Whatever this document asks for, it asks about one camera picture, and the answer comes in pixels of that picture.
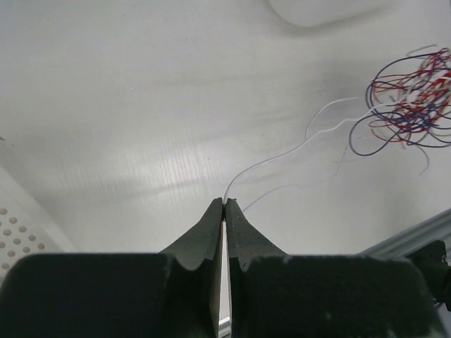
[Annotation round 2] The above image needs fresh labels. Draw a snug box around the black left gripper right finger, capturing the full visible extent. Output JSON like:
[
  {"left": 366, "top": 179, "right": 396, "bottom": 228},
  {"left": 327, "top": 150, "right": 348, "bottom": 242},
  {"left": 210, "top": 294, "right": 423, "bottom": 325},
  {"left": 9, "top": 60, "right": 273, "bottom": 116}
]
[{"left": 225, "top": 199, "right": 286, "bottom": 337}]

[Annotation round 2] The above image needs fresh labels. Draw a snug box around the white tub basket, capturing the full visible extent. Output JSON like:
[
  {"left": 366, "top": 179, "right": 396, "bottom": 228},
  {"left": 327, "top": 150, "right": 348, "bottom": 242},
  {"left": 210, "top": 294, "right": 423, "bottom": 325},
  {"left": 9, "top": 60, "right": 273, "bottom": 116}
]
[{"left": 264, "top": 0, "right": 374, "bottom": 28}]

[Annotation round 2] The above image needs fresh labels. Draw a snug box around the white wire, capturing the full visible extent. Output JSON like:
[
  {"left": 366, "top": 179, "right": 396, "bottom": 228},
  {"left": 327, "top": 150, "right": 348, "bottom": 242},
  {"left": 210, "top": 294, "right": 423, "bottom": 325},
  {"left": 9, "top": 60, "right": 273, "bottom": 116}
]
[{"left": 223, "top": 96, "right": 381, "bottom": 204}]

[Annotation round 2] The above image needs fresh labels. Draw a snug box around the aluminium frame rail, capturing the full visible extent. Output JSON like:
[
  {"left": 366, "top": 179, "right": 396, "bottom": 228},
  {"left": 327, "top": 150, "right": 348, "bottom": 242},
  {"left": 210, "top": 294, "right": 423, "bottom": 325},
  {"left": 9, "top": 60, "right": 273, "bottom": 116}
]
[{"left": 360, "top": 209, "right": 450, "bottom": 256}]

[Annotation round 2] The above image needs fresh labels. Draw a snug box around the purple wire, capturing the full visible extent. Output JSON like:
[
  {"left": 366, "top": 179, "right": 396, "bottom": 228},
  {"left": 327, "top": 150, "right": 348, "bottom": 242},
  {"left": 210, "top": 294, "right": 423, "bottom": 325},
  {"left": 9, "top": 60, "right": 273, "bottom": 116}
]
[{"left": 350, "top": 49, "right": 451, "bottom": 176}]

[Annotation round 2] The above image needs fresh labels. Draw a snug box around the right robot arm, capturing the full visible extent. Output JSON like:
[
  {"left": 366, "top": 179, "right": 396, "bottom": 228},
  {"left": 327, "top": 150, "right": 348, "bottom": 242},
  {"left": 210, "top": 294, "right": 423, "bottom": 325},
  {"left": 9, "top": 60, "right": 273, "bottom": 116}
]
[{"left": 407, "top": 240, "right": 450, "bottom": 312}]

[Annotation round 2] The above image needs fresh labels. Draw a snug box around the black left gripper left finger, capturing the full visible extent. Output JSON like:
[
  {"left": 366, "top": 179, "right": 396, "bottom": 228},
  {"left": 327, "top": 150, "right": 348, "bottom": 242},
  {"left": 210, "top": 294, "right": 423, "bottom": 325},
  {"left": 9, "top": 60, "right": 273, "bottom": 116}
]
[{"left": 161, "top": 198, "right": 223, "bottom": 337}]

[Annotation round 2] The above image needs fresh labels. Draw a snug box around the white perforated tray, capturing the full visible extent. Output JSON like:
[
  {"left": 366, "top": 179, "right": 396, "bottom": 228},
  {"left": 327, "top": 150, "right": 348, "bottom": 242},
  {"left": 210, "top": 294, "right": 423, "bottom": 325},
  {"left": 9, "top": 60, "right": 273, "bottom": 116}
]
[{"left": 0, "top": 137, "right": 77, "bottom": 275}]

